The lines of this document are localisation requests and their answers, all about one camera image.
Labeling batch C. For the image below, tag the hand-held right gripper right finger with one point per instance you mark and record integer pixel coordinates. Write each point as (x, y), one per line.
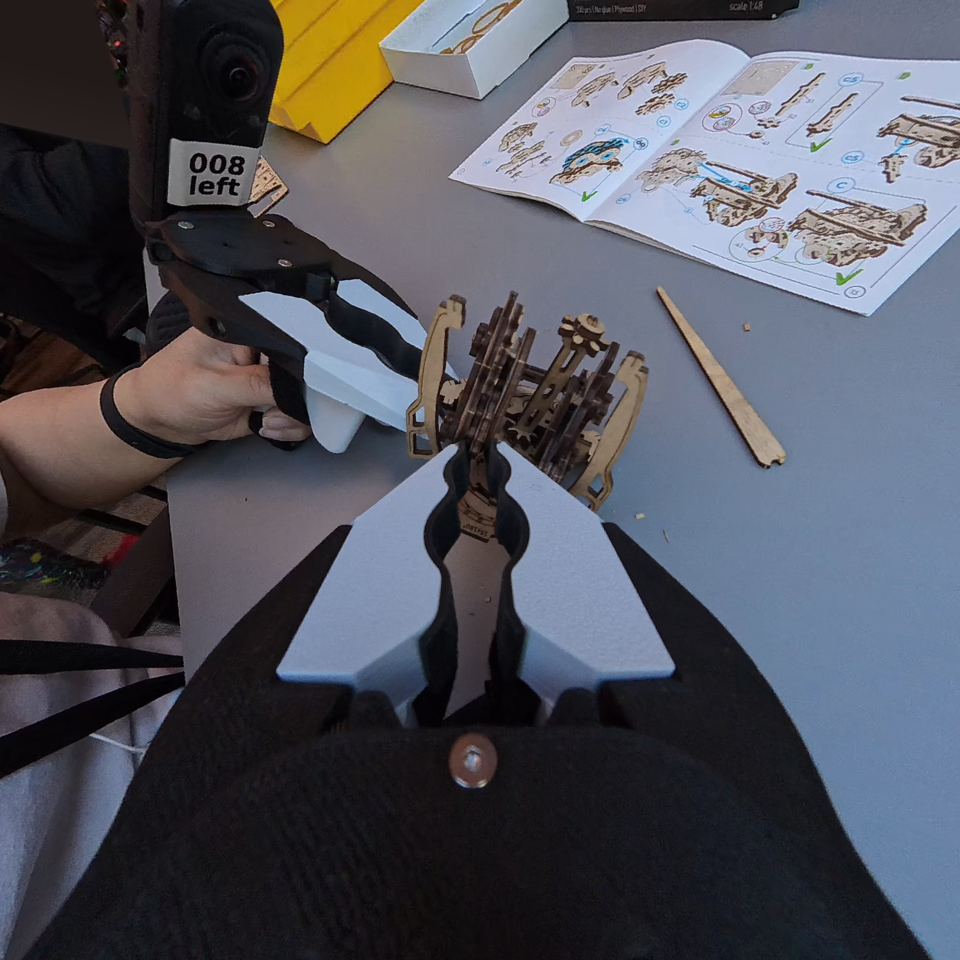
(592, 592)

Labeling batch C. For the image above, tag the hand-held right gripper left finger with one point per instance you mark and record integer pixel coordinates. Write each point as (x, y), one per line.
(360, 592)

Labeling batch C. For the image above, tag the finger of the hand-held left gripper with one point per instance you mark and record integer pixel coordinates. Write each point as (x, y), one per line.
(352, 382)
(379, 307)

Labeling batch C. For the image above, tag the wooden gear model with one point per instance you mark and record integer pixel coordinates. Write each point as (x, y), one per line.
(540, 390)

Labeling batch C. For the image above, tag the person's left forearm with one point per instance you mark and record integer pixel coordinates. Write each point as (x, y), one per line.
(52, 450)

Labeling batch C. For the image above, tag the light wooden parts sheet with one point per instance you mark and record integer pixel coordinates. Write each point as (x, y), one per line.
(457, 45)

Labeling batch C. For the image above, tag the person's left hand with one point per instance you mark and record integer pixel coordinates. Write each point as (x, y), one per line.
(195, 390)

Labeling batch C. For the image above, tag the small laser-cut wooden sheet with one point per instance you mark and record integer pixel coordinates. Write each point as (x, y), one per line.
(270, 191)

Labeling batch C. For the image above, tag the yellow plastic bin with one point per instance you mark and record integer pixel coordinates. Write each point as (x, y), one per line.
(330, 67)

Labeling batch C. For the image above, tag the dark cloth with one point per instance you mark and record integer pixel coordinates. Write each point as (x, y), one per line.
(52, 225)

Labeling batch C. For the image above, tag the black wristband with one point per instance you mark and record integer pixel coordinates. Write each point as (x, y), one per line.
(112, 420)

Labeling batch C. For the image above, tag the white cardboard box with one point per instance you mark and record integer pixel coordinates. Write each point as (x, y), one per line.
(450, 71)

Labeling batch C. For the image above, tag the pointed wooden stick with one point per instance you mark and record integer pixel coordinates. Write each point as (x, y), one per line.
(720, 375)

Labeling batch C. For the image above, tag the instruction booklet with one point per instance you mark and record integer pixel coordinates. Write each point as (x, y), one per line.
(675, 195)

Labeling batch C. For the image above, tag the person's light grey trousers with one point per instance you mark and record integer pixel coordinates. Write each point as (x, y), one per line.
(60, 810)

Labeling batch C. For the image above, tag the black product box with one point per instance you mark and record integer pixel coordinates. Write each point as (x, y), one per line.
(675, 7)

